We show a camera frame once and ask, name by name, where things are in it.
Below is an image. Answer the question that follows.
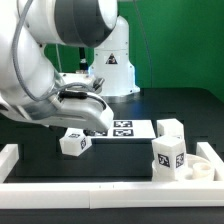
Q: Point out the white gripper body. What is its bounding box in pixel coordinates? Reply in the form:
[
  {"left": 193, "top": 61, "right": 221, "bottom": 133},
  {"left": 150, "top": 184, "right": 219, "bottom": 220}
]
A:
[{"left": 43, "top": 90, "right": 114, "bottom": 132}]

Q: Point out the white round stool seat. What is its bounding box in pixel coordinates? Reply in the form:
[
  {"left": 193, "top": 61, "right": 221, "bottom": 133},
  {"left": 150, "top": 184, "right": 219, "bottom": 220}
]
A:
[{"left": 152, "top": 154, "right": 215, "bottom": 182}]

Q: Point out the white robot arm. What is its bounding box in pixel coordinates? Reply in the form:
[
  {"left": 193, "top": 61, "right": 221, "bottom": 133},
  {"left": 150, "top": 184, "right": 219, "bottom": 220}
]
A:
[{"left": 0, "top": 0, "right": 120, "bottom": 131}]

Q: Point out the white marker sheet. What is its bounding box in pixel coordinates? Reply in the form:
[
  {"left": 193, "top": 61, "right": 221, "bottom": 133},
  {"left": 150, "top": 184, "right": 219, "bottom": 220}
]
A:
[{"left": 88, "top": 120, "right": 156, "bottom": 143}]

